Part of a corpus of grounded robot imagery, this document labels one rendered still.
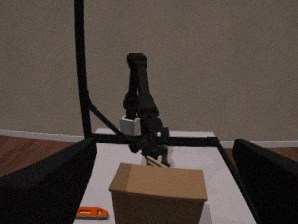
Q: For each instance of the brown wooden cabinet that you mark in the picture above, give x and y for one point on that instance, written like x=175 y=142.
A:
x=147 y=194

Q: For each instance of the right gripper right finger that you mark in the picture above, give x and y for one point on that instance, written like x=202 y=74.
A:
x=271 y=181

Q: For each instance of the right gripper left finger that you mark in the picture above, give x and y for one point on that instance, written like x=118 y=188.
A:
x=49 y=191

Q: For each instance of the orange torpedo level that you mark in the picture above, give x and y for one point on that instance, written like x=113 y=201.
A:
x=90 y=213

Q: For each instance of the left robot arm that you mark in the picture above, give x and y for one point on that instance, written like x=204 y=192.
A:
x=145 y=104

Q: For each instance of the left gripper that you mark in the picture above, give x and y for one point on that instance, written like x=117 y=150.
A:
x=151 y=140

